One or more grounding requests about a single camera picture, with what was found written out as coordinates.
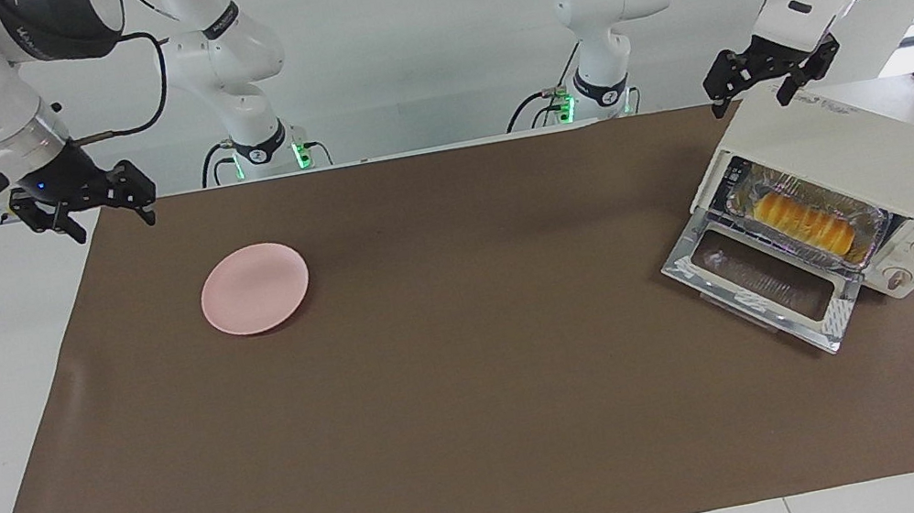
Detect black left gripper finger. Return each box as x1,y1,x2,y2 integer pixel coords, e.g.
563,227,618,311
767,31,849,108
700,47,763,120

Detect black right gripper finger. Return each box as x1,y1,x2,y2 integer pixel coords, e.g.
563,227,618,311
105,157,163,233
7,179,89,255

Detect golden ridged bread loaf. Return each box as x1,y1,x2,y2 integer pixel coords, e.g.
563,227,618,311
749,178,859,267

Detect aluminium foil baking tray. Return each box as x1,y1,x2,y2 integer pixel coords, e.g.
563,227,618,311
719,140,898,288

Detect cream toaster oven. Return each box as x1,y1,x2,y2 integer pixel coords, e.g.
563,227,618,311
635,64,914,380

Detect glass oven door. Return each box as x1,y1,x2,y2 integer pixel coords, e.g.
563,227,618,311
654,190,874,380

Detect pink round plate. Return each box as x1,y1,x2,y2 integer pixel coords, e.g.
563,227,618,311
193,236,318,344

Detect brown table mat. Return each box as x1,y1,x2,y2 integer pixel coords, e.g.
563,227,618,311
0,69,914,513

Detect black base cable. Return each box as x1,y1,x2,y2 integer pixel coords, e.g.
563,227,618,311
493,41,594,135
195,137,245,189

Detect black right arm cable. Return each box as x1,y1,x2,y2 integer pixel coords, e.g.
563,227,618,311
60,27,176,145

